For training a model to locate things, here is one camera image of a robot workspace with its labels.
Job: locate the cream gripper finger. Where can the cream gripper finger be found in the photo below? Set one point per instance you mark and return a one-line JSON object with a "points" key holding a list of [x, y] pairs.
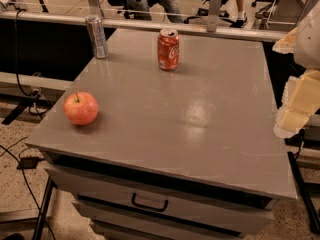
{"points": [[300, 100], [286, 44]]}

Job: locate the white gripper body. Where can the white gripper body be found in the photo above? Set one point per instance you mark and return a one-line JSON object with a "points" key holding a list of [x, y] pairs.
{"points": [[309, 44]]}

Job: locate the orange coke can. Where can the orange coke can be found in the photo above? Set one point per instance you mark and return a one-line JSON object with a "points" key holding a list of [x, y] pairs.
{"points": [[168, 49]]}

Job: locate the tall silver can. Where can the tall silver can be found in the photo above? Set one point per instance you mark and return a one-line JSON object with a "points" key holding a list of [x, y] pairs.
{"points": [[97, 36]]}

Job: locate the red apple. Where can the red apple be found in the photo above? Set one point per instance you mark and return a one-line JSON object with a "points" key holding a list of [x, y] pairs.
{"points": [[81, 108]]}

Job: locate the metal railing bar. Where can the metal railing bar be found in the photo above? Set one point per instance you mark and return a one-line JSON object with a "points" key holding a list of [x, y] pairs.
{"points": [[186, 29]]}

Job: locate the grey drawer cabinet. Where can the grey drawer cabinet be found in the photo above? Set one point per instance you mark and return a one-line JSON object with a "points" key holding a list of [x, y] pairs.
{"points": [[200, 137]]}

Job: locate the seated person in jeans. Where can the seated person in jeans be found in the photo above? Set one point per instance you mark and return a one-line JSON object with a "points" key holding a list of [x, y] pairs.
{"points": [[142, 9]]}

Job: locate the black power adapter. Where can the black power adapter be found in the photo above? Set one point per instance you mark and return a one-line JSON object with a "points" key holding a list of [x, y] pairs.
{"points": [[28, 163]]}

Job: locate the black drawer handle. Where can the black drawer handle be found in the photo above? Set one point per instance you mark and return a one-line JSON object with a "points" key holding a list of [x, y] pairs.
{"points": [[149, 204]]}

